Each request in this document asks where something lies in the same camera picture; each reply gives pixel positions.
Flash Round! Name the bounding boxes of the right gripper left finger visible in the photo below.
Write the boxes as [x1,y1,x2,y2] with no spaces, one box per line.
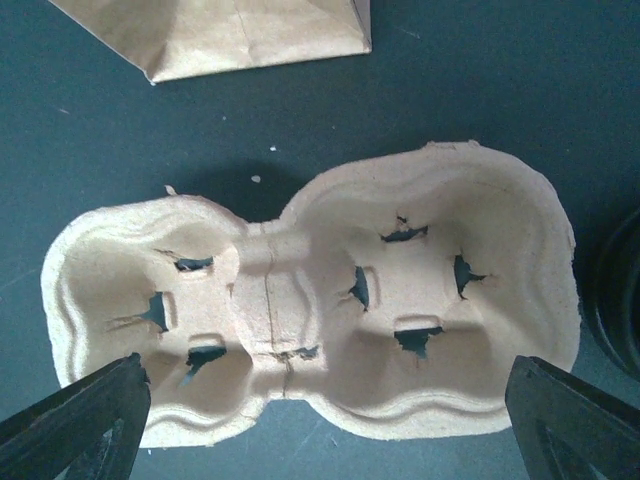
[1,353,151,479]

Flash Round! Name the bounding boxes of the brown paper bag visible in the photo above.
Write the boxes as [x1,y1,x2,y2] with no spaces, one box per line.
[55,0,372,84]

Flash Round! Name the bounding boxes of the black coffee cup lid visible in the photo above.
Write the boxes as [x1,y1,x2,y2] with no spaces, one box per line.
[584,211,639,380]

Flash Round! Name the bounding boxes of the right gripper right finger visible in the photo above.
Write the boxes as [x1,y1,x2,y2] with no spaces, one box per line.
[505,356,639,479]

